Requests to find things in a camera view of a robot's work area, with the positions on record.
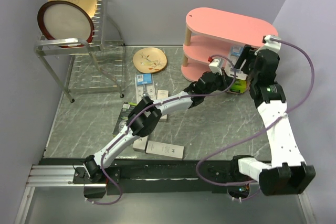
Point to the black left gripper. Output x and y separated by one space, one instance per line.
226 81

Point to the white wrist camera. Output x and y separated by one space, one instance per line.
272 43
216 65

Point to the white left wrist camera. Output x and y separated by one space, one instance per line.
216 65

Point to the pink three-tier shelf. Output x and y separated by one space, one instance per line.
212 32

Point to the white razor box slanted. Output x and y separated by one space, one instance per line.
140 144

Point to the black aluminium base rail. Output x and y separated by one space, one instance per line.
145 176

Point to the black green razor box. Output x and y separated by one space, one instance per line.
240 86
127 107

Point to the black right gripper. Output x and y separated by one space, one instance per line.
243 55

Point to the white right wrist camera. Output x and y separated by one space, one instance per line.
272 43

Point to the floral wooden plate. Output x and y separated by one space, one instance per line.
149 60

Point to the metal dish rack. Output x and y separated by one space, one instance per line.
95 67

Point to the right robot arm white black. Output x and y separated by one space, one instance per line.
288 173

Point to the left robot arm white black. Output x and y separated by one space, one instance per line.
143 119

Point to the white razor box bottom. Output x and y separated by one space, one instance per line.
166 150

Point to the white razor box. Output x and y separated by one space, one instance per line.
166 150
162 94

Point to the brown rimmed white plate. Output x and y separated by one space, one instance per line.
64 20

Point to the blue razor blister pack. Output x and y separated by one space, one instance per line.
144 86
234 54

